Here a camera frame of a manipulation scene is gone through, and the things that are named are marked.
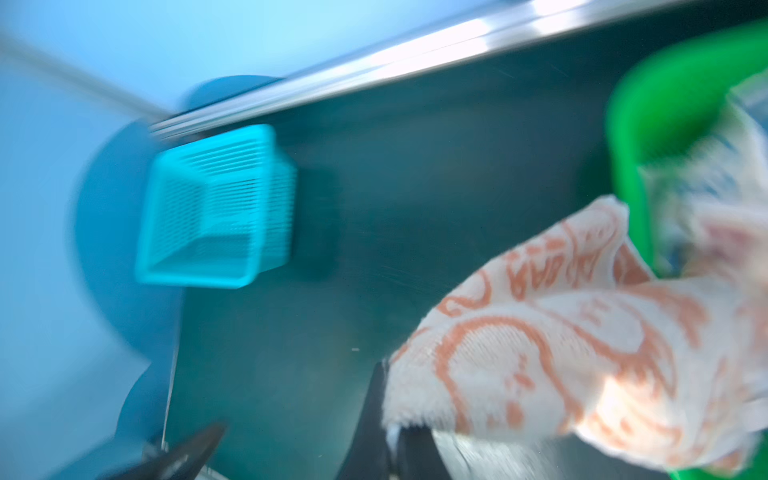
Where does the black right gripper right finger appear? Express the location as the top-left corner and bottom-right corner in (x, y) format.
(336, 360), (451, 480)

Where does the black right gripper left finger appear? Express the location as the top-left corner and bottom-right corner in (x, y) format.
(102, 421), (228, 480)

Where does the orange bunny pattern towel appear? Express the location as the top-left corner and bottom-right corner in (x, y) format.
(382, 195), (767, 476)

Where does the teal plastic basket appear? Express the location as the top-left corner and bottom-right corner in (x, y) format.
(135, 124), (297, 289)

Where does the green plastic basket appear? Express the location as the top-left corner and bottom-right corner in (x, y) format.
(604, 17), (768, 480)

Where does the teal pattern towel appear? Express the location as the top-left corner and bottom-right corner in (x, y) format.
(639, 71), (767, 276)

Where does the horizontal aluminium frame rail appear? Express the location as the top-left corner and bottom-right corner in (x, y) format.
(150, 0), (675, 140)

